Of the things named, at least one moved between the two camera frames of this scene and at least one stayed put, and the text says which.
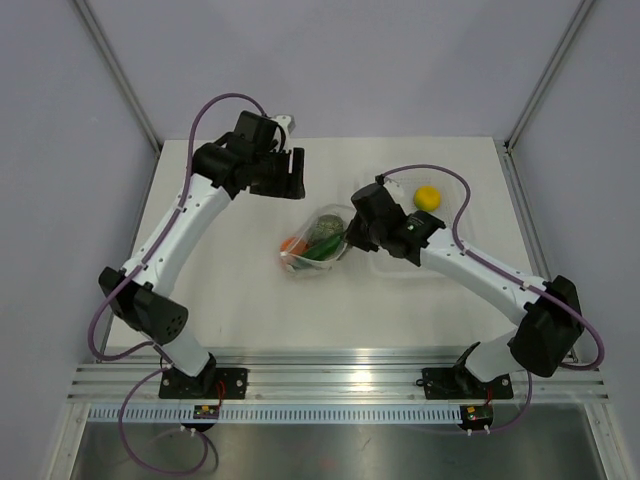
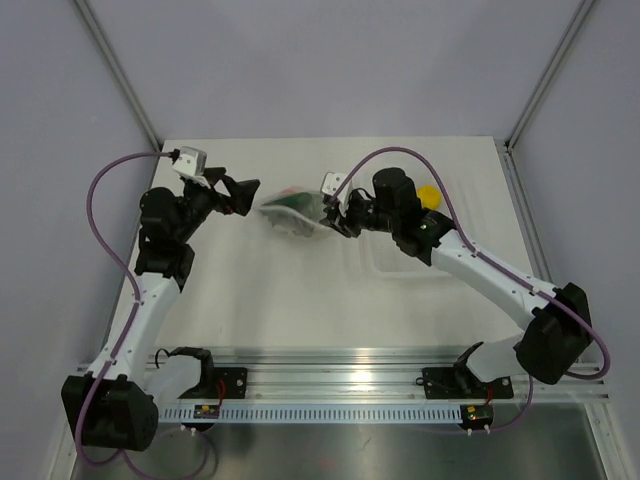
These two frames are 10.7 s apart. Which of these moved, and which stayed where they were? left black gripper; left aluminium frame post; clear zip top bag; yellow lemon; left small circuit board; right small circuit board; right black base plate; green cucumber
Moved: left black gripper; green cucumber; clear zip top bag
Stayed: right black base plate; left aluminium frame post; left small circuit board; yellow lemon; right small circuit board
